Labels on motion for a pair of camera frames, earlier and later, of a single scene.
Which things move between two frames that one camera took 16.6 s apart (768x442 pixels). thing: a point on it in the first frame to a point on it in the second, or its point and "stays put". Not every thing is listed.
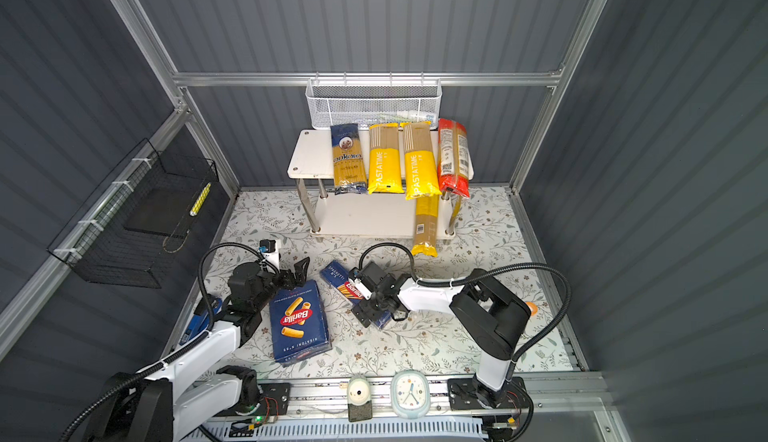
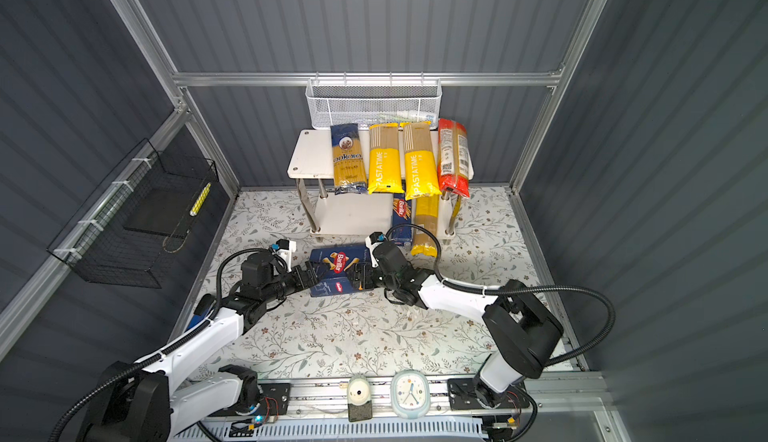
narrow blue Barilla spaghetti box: [336, 275] to [401, 215]
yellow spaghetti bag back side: [426, 221] stays put
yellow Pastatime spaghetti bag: [384, 159] stays put
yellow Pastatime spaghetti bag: [420, 165] stays put
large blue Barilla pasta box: [299, 323] to [332, 279]
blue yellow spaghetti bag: [349, 172] stays put
